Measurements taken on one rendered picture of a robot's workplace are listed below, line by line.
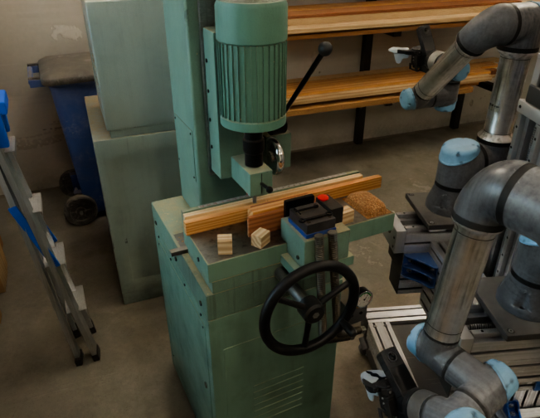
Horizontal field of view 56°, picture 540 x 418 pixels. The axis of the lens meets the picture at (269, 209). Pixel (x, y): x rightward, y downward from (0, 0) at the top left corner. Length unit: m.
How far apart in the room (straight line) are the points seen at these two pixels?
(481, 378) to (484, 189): 0.38
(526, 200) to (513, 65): 0.86
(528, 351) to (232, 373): 0.82
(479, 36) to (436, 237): 0.65
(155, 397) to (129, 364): 0.23
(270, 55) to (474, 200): 0.58
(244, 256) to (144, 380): 1.07
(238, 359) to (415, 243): 0.71
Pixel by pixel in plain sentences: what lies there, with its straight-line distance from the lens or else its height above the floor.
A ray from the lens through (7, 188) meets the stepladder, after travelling 1.95.
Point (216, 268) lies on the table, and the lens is 1.32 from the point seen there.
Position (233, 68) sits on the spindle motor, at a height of 1.36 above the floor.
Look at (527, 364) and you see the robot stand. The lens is 1.55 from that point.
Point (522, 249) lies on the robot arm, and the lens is 1.35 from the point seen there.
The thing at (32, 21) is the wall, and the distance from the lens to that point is 3.55.
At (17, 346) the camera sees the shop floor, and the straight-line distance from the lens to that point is 2.61.
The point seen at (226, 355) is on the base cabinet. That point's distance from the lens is 1.53.
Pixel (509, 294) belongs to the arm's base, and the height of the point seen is 0.86.
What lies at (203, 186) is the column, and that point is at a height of 0.94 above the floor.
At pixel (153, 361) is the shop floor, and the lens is 2.34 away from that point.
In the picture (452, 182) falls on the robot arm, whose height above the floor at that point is 0.94.
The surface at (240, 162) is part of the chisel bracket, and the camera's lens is 1.44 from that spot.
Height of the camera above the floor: 1.67
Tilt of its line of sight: 30 degrees down
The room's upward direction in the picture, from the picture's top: straight up
